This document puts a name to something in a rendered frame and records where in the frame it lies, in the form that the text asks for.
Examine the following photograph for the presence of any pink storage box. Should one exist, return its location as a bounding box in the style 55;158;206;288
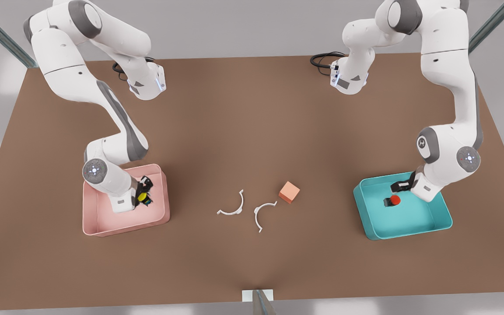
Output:
82;164;171;237

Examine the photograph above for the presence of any black cable loop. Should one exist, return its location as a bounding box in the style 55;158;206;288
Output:
112;57;156;82
310;52;347;76

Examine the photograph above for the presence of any white curved clip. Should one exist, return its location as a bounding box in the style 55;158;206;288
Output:
254;201;278;233
217;189;245;216

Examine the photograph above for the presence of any orange cube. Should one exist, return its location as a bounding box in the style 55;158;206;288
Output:
278;182;301;204

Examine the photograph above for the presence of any blue storage box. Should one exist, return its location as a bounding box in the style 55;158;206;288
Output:
353;171;453;241

